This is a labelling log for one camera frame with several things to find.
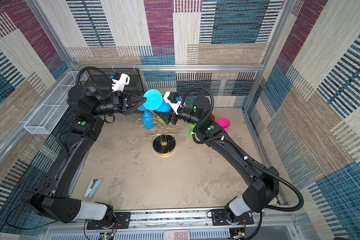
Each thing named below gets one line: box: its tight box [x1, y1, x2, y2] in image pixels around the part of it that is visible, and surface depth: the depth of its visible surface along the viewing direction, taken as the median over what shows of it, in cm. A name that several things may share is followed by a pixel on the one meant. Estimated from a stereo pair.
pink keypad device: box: [163, 230, 190, 240], surface depth 70 cm
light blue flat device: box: [84, 177, 103, 199], surface depth 84 cm
